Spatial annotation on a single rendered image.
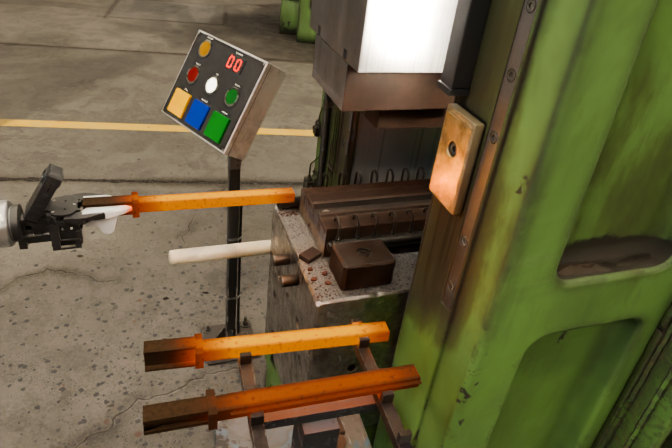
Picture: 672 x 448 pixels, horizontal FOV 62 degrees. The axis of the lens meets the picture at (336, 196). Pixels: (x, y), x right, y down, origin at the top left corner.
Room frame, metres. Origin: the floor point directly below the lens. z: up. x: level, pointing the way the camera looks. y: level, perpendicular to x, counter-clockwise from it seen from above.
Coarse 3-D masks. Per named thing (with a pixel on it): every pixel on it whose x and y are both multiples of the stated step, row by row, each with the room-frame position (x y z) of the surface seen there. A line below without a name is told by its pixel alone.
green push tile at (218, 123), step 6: (216, 114) 1.45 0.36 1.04; (210, 120) 1.45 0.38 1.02; (216, 120) 1.44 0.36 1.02; (222, 120) 1.43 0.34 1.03; (228, 120) 1.42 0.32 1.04; (210, 126) 1.44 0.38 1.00; (216, 126) 1.43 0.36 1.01; (222, 126) 1.41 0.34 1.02; (204, 132) 1.44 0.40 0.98; (210, 132) 1.43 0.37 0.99; (216, 132) 1.41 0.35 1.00; (222, 132) 1.40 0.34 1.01; (210, 138) 1.41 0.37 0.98; (216, 138) 1.40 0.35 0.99
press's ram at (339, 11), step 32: (320, 0) 1.19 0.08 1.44; (352, 0) 1.03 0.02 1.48; (384, 0) 0.98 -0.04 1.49; (416, 0) 1.01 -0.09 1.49; (448, 0) 1.03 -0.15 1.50; (320, 32) 1.17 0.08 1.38; (352, 32) 1.01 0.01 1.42; (384, 32) 0.99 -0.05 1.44; (416, 32) 1.01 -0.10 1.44; (448, 32) 1.04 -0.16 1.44; (352, 64) 1.00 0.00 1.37; (384, 64) 0.99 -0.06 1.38; (416, 64) 1.02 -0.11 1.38
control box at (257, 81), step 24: (192, 48) 1.66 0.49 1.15; (216, 48) 1.61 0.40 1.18; (216, 72) 1.55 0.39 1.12; (240, 72) 1.50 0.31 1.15; (264, 72) 1.46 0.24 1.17; (168, 96) 1.61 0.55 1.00; (192, 96) 1.55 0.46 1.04; (216, 96) 1.50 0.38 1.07; (240, 96) 1.45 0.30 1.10; (264, 96) 1.46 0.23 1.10; (240, 120) 1.41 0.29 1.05; (216, 144) 1.40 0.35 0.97; (240, 144) 1.41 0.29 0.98
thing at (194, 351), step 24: (192, 336) 0.67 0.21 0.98; (240, 336) 0.69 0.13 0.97; (264, 336) 0.70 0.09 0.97; (288, 336) 0.71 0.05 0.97; (312, 336) 0.71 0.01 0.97; (336, 336) 0.72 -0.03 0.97; (360, 336) 0.73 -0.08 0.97; (384, 336) 0.75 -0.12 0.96; (144, 360) 0.63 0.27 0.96; (168, 360) 0.64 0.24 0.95; (192, 360) 0.65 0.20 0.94
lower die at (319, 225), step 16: (304, 192) 1.18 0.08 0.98; (320, 192) 1.19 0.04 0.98; (336, 192) 1.19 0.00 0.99; (352, 192) 1.20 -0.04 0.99; (368, 192) 1.21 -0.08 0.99; (384, 192) 1.22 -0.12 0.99; (400, 192) 1.23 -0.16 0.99; (416, 192) 1.24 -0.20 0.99; (304, 208) 1.16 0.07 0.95; (368, 208) 1.12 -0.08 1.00; (384, 208) 1.13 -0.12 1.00; (400, 208) 1.14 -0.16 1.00; (416, 208) 1.16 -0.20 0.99; (320, 224) 1.05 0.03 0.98; (336, 224) 1.04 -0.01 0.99; (352, 224) 1.05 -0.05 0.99; (368, 224) 1.06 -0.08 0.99; (384, 224) 1.07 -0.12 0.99; (400, 224) 1.09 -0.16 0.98; (416, 224) 1.11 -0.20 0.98; (320, 240) 1.04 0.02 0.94
